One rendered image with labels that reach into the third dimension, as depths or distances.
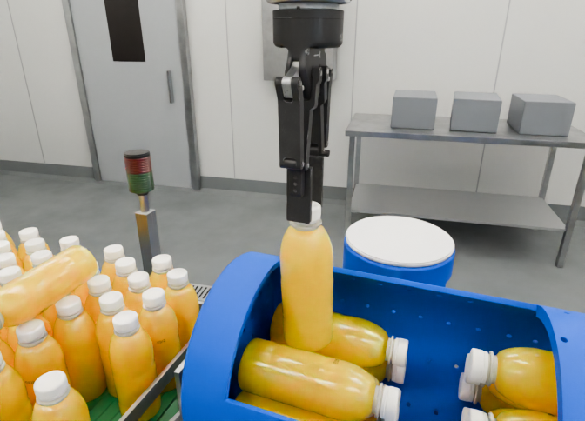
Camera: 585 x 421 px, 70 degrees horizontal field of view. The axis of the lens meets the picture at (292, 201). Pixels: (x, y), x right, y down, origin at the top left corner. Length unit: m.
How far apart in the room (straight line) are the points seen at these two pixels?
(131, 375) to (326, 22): 0.62
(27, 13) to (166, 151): 1.91
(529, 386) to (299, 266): 0.29
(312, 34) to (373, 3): 3.38
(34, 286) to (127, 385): 0.22
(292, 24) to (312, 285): 0.30
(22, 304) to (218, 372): 0.36
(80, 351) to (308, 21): 0.67
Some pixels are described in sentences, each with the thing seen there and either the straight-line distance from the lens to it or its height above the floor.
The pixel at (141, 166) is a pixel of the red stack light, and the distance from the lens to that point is 1.10.
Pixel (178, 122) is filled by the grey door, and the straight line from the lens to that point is 4.37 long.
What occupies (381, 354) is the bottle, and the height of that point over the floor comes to 1.11.
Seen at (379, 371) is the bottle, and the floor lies 1.05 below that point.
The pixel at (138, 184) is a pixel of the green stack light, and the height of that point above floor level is 1.18.
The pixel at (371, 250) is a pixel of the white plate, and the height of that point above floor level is 1.04.
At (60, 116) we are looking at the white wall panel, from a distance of 5.22.
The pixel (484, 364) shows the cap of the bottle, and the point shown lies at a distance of 0.58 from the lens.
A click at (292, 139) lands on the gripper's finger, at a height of 1.43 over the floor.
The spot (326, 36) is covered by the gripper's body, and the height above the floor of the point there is 1.53.
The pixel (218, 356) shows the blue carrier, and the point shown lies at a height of 1.18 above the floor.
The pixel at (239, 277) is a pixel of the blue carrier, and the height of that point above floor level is 1.23.
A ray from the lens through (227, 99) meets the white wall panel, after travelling 4.15.
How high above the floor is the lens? 1.54
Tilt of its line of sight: 22 degrees down
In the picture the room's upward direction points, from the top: straight up
